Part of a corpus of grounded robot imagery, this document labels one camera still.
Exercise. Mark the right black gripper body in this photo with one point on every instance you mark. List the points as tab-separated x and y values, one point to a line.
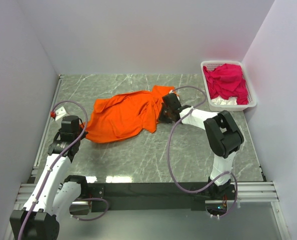
165	115

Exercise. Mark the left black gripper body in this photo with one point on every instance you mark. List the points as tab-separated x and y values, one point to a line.
80	133

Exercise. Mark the orange t shirt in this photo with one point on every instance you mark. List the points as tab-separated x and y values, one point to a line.
125	115

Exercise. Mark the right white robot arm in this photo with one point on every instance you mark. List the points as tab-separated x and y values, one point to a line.
224	137

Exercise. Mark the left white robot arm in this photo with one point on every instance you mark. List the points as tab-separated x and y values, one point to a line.
50	201

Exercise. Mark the white cloth in basket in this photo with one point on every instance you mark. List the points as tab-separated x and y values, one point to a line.
231	101

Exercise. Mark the pink t shirt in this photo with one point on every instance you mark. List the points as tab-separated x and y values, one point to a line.
227	81

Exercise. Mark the white laundry basket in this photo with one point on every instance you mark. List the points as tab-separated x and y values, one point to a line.
252	100

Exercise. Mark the black base beam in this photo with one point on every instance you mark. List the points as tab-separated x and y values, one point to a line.
147	196

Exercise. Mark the aluminium frame rail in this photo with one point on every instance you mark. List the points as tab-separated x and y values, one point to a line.
217	207

